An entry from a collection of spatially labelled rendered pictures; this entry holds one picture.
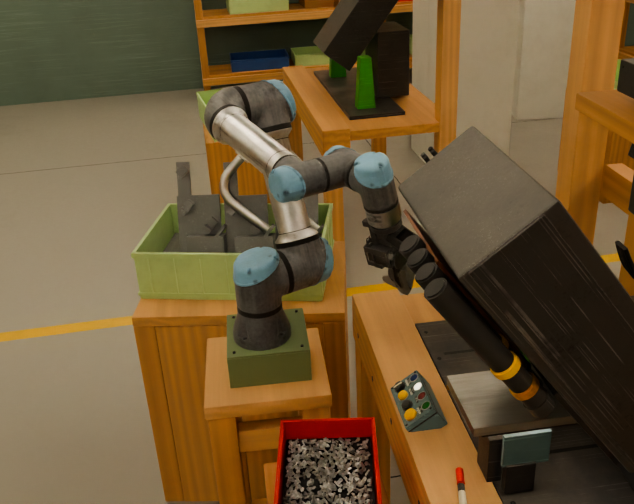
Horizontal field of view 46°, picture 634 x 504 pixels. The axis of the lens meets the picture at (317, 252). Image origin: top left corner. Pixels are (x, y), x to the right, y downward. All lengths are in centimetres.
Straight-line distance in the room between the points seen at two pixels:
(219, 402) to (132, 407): 150
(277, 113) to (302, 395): 71
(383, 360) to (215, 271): 73
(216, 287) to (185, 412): 46
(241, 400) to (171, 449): 87
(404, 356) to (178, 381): 90
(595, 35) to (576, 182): 40
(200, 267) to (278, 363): 61
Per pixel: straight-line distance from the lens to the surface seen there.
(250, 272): 181
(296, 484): 162
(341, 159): 158
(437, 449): 166
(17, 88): 873
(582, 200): 220
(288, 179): 151
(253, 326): 188
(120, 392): 348
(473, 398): 143
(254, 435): 197
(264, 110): 186
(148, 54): 849
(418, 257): 112
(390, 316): 210
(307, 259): 188
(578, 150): 213
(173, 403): 260
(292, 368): 191
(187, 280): 244
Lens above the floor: 200
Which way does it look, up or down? 27 degrees down
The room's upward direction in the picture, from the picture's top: 3 degrees counter-clockwise
